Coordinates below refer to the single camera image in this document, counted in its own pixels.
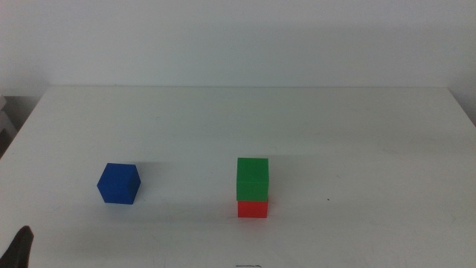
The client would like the blue cube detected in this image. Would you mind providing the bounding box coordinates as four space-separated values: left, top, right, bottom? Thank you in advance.
96 162 142 205

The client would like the red cube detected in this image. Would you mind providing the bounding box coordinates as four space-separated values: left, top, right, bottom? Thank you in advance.
237 197 270 219

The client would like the green cube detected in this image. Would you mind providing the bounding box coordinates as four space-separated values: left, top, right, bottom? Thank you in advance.
236 157 270 202

